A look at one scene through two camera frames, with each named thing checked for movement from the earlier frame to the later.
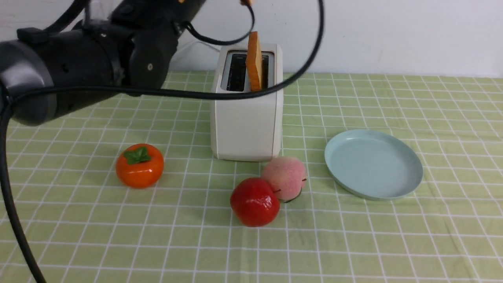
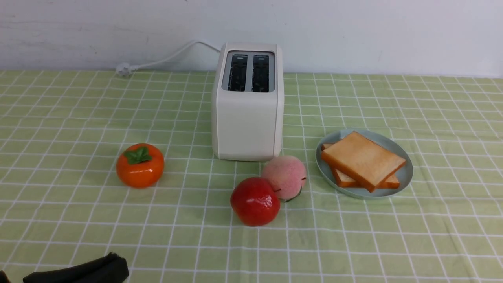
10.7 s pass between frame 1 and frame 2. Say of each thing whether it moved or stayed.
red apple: stayed
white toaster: stayed
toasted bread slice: moved
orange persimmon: stayed
